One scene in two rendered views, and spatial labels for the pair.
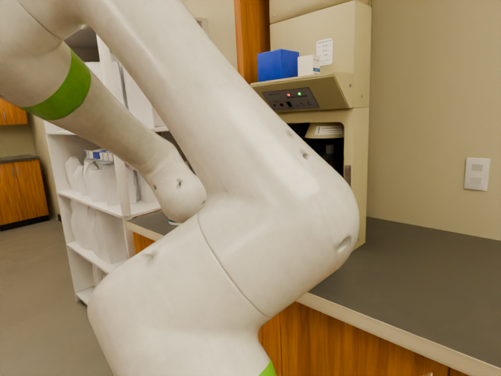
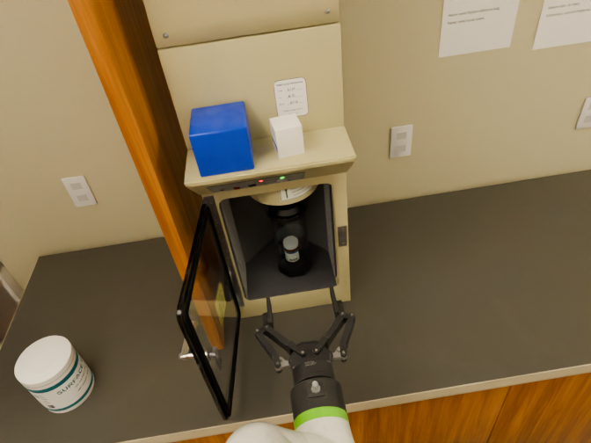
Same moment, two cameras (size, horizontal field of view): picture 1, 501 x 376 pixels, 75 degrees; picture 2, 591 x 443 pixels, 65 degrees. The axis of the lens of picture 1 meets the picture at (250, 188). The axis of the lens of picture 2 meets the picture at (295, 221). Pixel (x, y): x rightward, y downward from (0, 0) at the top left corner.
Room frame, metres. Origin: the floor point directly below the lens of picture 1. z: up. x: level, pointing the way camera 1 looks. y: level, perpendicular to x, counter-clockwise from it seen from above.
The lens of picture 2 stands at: (0.55, 0.35, 2.00)
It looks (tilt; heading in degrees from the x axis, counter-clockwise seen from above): 42 degrees down; 314
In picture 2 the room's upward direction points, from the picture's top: 8 degrees counter-clockwise
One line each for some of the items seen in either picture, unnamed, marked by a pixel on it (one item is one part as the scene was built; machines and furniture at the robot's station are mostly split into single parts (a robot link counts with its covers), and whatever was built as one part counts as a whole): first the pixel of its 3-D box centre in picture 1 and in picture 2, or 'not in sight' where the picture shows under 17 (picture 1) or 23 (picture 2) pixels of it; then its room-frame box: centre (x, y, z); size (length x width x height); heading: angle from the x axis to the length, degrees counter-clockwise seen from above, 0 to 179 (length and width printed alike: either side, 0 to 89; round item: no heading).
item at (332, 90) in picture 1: (298, 95); (271, 173); (1.09, -0.17, 1.46); 0.32 x 0.12 x 0.10; 46
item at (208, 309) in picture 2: not in sight; (215, 314); (1.13, 0.03, 1.19); 0.30 x 0.01 x 0.40; 128
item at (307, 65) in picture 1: (309, 66); (287, 135); (1.07, -0.20, 1.54); 0.05 x 0.05 x 0.06; 53
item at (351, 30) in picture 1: (328, 133); (273, 175); (1.22, -0.30, 1.33); 0.32 x 0.25 x 0.77; 46
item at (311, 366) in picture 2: not in sight; (311, 365); (0.87, 0.02, 1.22); 0.09 x 0.08 x 0.07; 136
